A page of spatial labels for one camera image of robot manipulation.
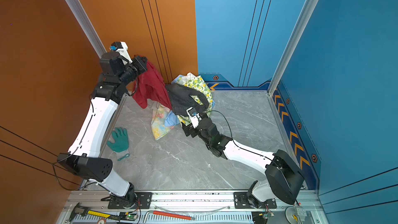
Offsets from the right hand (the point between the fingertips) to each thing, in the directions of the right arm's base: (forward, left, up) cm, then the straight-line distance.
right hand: (188, 117), depth 79 cm
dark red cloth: (+12, +19, +12) cm, 26 cm away
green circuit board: (-39, +29, -23) cm, 54 cm away
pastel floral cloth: (+18, +23, -19) cm, 35 cm away
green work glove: (-6, +41, -18) cm, 45 cm away
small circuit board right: (-39, -37, -22) cm, 58 cm away
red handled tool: (-39, +9, -22) cm, 45 cm away
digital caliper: (-38, +49, -20) cm, 65 cm away
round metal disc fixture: (-39, -46, -21) cm, 64 cm away
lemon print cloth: (+35, +1, -9) cm, 36 cm away
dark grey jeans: (+18, +6, -4) cm, 20 cm away
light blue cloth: (+11, +13, -17) cm, 24 cm away
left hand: (+15, +17, +27) cm, 35 cm away
